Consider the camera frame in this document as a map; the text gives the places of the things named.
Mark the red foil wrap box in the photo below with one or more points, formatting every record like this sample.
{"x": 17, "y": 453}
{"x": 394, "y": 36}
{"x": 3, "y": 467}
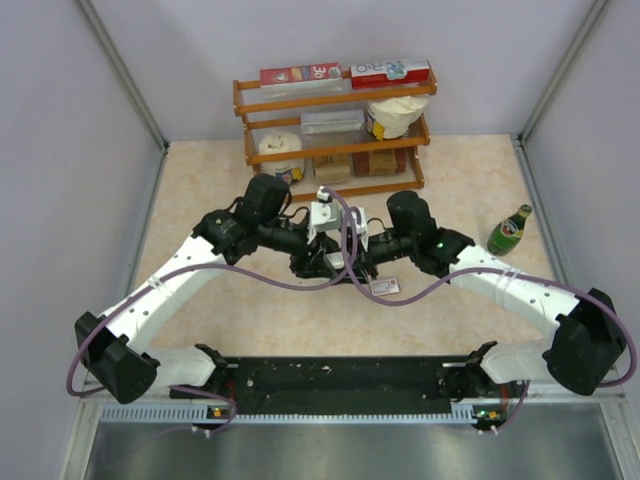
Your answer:
{"x": 318, "y": 77}

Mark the tan cardboard box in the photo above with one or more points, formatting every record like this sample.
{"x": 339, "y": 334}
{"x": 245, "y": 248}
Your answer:
{"x": 332, "y": 169}

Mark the white slotted cable duct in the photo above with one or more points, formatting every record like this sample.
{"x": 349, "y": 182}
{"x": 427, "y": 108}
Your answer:
{"x": 203, "y": 414}

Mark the green glass bottle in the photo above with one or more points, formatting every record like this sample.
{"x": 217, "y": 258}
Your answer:
{"x": 508, "y": 233}

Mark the clear plastic box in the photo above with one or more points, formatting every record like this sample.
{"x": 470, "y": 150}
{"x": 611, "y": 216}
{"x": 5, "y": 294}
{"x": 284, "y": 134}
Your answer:
{"x": 329, "y": 128}

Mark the red white toothpaste box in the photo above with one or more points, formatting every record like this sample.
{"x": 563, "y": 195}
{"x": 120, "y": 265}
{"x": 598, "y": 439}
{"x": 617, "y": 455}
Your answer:
{"x": 389, "y": 74}

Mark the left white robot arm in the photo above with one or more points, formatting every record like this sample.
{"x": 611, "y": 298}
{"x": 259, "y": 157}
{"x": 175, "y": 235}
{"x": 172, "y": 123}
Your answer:
{"x": 115, "y": 347}

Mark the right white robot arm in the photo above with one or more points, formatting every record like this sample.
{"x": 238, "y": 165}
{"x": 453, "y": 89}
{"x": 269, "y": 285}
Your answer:
{"x": 581, "y": 336}

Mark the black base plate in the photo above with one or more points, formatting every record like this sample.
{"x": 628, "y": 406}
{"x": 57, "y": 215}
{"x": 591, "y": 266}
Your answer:
{"x": 351, "y": 385}

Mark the small staple box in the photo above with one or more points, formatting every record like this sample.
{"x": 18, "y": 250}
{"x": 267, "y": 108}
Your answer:
{"x": 386, "y": 286}

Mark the wooden three-tier shelf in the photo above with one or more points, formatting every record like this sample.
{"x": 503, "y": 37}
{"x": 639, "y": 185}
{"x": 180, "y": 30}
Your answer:
{"x": 268, "y": 115}

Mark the small white paper roll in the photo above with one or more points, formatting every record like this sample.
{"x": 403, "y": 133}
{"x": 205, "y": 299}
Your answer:
{"x": 292, "y": 170}

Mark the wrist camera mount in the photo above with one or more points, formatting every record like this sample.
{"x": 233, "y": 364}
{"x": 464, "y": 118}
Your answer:
{"x": 356, "y": 219}
{"x": 325, "y": 214}

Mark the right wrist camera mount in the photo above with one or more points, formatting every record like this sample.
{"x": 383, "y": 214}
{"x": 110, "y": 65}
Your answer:
{"x": 356, "y": 219}

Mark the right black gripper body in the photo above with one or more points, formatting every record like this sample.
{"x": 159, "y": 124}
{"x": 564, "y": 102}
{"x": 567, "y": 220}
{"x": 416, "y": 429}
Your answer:
{"x": 366, "y": 262}

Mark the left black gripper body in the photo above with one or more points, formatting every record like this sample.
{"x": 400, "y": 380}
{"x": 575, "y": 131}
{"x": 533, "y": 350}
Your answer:
{"x": 300, "y": 262}

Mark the brown brick-pattern box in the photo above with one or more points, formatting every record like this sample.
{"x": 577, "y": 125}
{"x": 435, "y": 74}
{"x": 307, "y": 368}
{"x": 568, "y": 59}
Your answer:
{"x": 379, "y": 162}

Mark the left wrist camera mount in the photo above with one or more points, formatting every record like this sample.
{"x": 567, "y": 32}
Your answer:
{"x": 325, "y": 214}

